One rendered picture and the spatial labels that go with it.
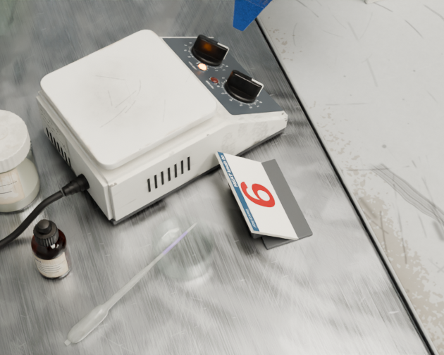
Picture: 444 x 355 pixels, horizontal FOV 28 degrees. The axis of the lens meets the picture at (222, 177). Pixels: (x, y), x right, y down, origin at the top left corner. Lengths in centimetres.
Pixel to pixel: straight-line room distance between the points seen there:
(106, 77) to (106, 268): 17
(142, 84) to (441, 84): 32
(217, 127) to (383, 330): 23
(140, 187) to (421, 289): 26
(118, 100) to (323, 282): 24
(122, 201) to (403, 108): 31
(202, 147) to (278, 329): 17
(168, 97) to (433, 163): 27
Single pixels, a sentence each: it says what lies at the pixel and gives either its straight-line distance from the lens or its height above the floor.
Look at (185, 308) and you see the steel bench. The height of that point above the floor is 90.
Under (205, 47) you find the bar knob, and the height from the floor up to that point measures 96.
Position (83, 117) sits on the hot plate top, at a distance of 77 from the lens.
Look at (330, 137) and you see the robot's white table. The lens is 87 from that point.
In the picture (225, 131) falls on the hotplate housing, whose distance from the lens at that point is 79.
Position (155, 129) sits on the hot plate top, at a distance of 76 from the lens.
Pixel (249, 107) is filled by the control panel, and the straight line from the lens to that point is 82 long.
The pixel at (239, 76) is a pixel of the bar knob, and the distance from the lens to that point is 83.
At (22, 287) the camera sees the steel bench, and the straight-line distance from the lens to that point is 79.
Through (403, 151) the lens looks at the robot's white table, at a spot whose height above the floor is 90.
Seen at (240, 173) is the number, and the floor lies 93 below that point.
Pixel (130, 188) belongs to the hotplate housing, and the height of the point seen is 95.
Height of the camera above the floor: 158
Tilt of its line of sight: 54 degrees down
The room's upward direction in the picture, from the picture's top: 1 degrees clockwise
